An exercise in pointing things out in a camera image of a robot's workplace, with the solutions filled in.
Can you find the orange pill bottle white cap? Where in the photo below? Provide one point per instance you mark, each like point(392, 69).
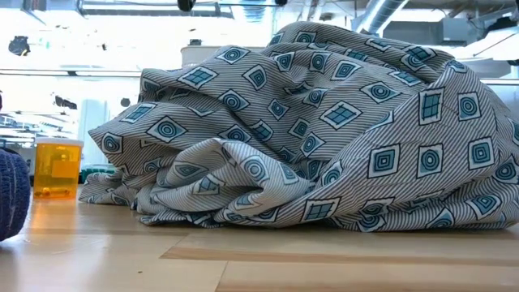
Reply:
point(57, 170)

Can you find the green crate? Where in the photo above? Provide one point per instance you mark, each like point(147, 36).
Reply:
point(95, 170)

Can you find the silver ceiling air duct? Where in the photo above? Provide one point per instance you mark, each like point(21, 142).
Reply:
point(377, 14)

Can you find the navy blue bandage roll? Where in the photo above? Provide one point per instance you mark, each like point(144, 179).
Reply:
point(12, 194)

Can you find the blue diamond patterned gown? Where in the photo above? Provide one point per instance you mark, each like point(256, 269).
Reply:
point(324, 162)

